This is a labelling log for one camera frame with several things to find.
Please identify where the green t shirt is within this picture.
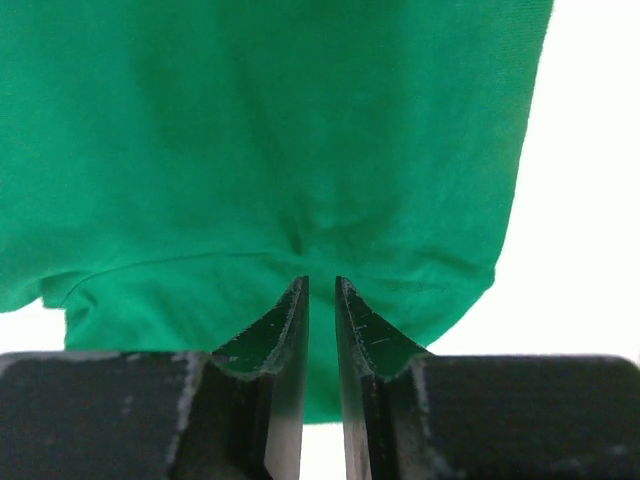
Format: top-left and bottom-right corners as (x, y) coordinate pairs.
(1, 1), (553, 423)

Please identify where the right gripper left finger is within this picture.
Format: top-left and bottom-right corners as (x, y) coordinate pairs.
(1, 277), (309, 480)

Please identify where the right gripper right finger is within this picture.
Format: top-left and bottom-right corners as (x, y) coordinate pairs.
(335, 277), (639, 480)

